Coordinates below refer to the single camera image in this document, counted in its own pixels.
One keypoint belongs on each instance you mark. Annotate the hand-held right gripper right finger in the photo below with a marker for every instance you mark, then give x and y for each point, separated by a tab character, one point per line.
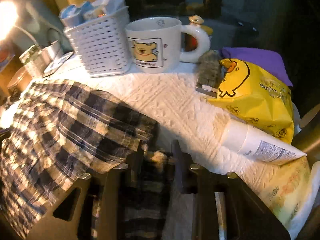
178	165

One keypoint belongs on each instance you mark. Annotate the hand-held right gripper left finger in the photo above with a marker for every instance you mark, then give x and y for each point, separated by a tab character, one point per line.
136	171

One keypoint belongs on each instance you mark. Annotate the plaid pants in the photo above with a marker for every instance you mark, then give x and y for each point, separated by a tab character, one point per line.
75	120

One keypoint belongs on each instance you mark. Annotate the white embossed table cover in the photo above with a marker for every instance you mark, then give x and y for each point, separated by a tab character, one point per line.
180	105

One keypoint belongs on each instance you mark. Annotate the white squeeze tube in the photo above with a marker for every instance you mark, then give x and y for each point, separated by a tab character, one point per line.
260	143

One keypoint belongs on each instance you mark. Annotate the grey knitted cloth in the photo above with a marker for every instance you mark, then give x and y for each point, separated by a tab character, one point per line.
210	67

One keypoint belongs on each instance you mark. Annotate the yellow duck print wipes pack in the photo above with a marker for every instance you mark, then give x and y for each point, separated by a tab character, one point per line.
260	100

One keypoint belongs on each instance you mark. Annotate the pale yellow printed bag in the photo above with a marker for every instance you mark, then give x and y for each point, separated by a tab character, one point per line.
287	192

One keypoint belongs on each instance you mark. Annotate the white bear print mug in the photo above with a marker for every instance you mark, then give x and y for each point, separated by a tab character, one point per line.
152	45

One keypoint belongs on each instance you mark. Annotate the white perforated plastic basket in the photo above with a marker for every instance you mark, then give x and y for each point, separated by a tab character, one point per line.
100	47

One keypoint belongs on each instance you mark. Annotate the purple cloth pouch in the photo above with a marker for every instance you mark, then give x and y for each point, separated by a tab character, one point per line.
260	58

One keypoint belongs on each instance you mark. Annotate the white charger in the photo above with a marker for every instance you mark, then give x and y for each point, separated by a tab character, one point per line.
53	51

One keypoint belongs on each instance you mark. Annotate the brown paper bowl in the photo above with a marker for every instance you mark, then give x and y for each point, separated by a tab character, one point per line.
18	78

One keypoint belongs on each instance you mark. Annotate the green and white milk carton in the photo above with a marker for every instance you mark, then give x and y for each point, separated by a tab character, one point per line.
31	60

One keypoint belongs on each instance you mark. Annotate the dark bottle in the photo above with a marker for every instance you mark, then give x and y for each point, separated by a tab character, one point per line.
212	2

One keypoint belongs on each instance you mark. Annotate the light blue packet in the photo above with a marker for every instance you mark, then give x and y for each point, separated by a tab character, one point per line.
73	12

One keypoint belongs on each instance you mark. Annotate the desk lamp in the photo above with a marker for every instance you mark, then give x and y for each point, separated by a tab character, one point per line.
7	17

